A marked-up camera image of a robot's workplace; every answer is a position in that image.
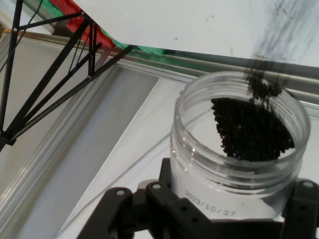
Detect clear plastic jar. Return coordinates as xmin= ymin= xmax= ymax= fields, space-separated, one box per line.
xmin=170 ymin=71 xmax=312 ymax=221

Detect black tripod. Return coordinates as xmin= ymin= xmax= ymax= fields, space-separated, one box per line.
xmin=0 ymin=0 xmax=134 ymax=153

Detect green foam block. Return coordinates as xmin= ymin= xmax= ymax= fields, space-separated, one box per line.
xmin=98 ymin=23 xmax=140 ymax=52
xmin=136 ymin=44 xmax=167 ymax=56
xmin=41 ymin=0 xmax=60 ymax=13

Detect aluminium wall rail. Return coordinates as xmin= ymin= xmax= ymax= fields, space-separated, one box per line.
xmin=99 ymin=51 xmax=319 ymax=107

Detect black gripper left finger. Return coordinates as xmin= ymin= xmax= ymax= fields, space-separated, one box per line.
xmin=77 ymin=157 xmax=215 ymax=239

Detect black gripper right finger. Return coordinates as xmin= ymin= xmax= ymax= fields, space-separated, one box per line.
xmin=281 ymin=178 xmax=319 ymax=239

